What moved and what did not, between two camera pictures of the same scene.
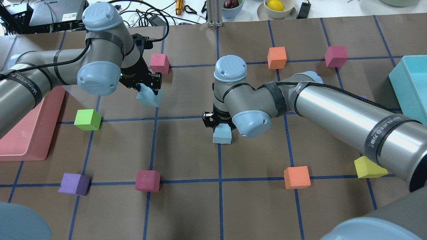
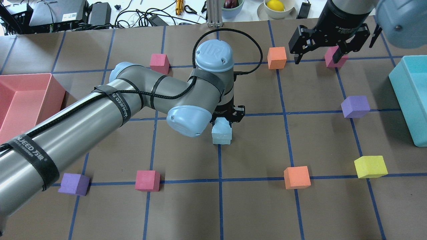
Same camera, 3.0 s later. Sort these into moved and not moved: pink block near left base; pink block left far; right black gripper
Moved: right black gripper
Not moved: pink block left far; pink block near left base
